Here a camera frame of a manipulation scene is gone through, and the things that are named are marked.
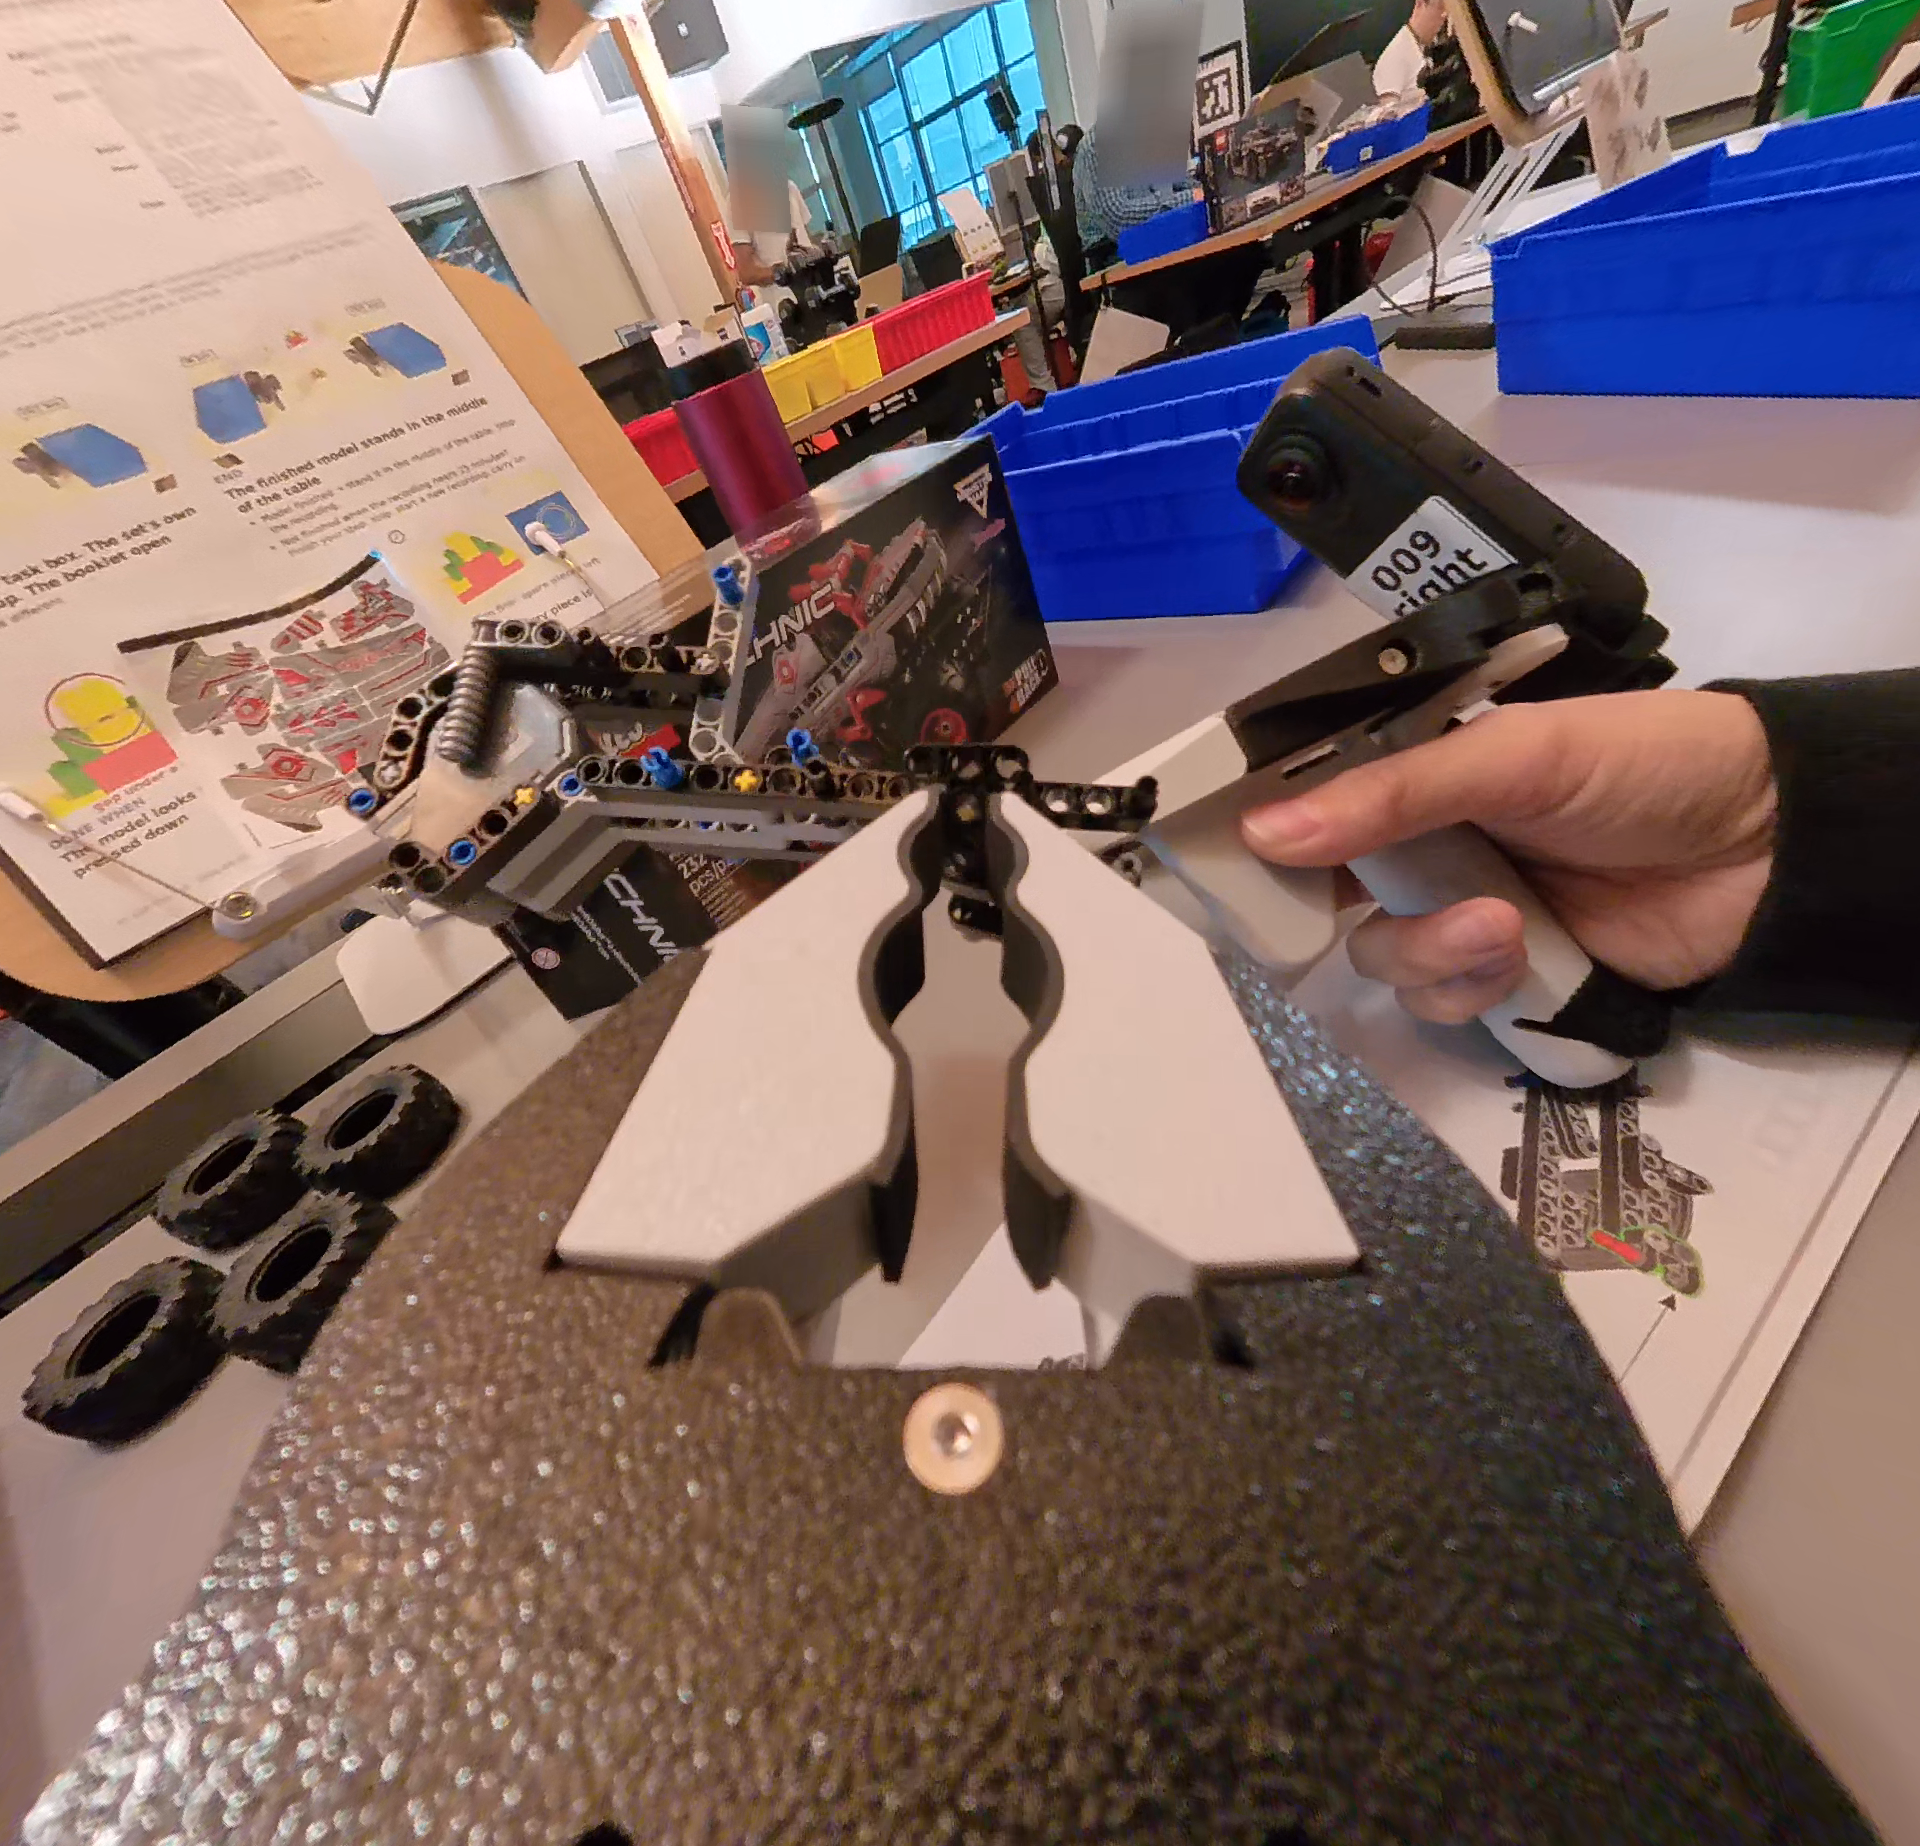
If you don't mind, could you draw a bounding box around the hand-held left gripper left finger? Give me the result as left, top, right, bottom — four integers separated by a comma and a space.
552, 796, 943, 1306

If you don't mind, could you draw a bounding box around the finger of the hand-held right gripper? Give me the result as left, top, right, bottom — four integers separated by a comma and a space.
1108, 709, 1252, 877

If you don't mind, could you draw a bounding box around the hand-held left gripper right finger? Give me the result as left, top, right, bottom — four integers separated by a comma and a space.
997, 793, 1367, 1306

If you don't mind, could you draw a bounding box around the grey black toy brick model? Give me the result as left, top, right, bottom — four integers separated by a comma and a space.
343, 556, 1162, 938

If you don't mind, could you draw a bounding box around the grey desk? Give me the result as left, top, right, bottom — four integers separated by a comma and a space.
0, 309, 1920, 1846

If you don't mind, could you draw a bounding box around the person's right hand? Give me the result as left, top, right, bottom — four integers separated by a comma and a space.
1239, 679, 1783, 990

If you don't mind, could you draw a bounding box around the white stand base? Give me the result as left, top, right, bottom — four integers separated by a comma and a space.
337, 902, 527, 1040

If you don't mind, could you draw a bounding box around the wooden table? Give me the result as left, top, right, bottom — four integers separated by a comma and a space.
1079, 121, 1491, 301

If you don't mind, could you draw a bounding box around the small black toy set box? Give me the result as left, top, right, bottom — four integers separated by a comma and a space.
1200, 94, 1308, 229

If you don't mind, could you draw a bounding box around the dark wood-rimmed board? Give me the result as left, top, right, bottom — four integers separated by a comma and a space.
1419, 0, 1652, 156

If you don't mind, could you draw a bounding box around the yellow plastic bin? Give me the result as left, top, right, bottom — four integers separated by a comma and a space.
759, 331, 887, 416

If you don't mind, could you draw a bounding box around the maroon tumbler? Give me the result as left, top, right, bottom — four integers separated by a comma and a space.
670, 367, 812, 547

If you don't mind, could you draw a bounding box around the computer monitor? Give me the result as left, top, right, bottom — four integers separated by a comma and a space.
1238, 0, 1428, 94

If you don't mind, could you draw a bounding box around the green plastic bin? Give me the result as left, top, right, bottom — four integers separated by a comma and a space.
1785, 0, 1920, 121

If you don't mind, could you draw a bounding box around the white instruction booklet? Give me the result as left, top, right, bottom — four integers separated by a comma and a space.
1478, 1035, 1920, 1540

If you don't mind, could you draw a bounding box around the wooden poster board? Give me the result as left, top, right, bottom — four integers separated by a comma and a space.
0, 262, 706, 1001

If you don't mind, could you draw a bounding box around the large window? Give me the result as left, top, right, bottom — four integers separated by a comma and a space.
817, 0, 1076, 250

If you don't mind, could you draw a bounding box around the white instruction poster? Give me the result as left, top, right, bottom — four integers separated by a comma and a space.
0, 0, 660, 970

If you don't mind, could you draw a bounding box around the wooden post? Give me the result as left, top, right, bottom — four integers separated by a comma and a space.
607, 15, 746, 321

